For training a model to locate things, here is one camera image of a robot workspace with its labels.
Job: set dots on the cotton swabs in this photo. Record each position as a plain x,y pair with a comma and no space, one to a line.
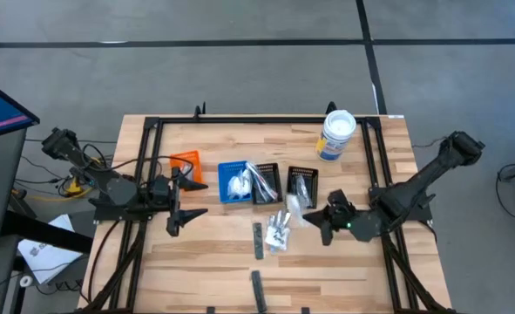
245,179
235,188
294,205

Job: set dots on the nail tools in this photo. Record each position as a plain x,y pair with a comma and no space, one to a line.
278,232

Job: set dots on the black comb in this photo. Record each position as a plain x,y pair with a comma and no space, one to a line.
258,240
259,291

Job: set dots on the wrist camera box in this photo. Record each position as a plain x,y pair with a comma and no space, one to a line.
340,198
161,187

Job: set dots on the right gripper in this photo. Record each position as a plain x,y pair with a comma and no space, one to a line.
346,216

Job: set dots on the red white toothbrush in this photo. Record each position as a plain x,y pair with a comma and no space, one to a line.
261,183

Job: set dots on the monitor with blue screen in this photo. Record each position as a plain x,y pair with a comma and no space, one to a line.
0,109

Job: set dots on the black table edge clamp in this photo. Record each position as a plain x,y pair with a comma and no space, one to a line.
331,108
305,311
210,311
200,112

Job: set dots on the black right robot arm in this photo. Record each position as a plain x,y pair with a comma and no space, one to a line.
431,170

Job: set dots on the white Lysol wipes canister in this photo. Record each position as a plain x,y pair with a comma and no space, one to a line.
335,131

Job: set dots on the dark item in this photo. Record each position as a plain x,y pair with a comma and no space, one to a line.
268,196

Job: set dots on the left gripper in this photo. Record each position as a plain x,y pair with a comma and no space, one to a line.
174,201

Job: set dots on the black stand base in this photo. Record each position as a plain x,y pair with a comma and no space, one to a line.
43,233

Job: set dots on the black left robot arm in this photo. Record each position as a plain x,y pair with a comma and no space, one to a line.
117,189

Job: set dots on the blue plastic basket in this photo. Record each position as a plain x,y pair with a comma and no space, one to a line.
224,170

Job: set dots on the silver nail clipper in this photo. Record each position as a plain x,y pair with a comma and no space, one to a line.
302,189

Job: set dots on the black plastic basket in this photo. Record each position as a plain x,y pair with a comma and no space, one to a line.
274,170
311,172

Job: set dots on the white paper sheets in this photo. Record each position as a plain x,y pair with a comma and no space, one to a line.
43,257

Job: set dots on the white tape roll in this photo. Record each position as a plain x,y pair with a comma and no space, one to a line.
25,281

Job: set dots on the black aluminium rig frame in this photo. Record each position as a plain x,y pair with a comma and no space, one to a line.
261,119

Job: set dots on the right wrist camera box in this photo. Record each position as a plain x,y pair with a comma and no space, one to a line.
340,198

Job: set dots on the orange plastic basket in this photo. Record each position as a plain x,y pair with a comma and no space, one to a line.
187,159

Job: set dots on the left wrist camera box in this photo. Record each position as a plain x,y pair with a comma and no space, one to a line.
161,187

